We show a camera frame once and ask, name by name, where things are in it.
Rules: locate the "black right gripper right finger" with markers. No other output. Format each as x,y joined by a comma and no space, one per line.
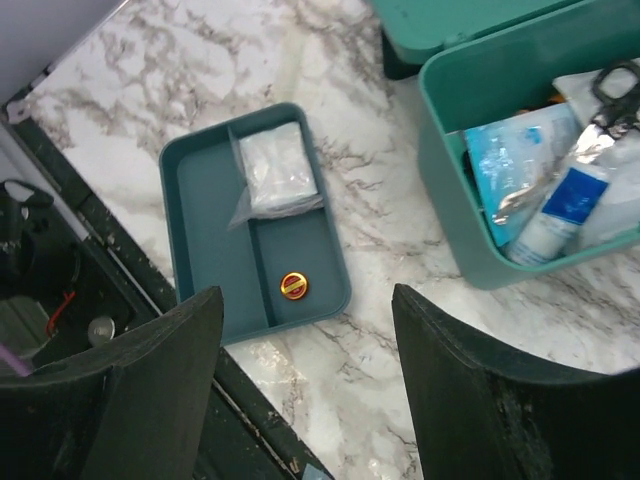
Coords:
482,409

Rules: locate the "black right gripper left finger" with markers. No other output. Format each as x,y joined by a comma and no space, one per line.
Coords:
132,408

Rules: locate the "white blue bandage roll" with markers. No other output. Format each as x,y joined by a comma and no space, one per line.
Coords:
563,211

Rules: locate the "teal divided tray insert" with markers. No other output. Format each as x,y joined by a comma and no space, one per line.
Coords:
201,186

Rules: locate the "white gauze pad packet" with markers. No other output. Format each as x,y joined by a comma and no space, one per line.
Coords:
618,209

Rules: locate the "clear zip bag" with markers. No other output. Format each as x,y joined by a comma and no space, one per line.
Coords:
276,173

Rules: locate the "black handled bandage scissors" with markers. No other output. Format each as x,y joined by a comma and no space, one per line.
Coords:
616,117

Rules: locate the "teal medicine kit box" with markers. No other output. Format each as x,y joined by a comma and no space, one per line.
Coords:
481,61

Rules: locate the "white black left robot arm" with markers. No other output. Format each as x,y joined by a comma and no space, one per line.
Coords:
40,255

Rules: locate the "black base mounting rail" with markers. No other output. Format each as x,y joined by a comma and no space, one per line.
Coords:
117,291

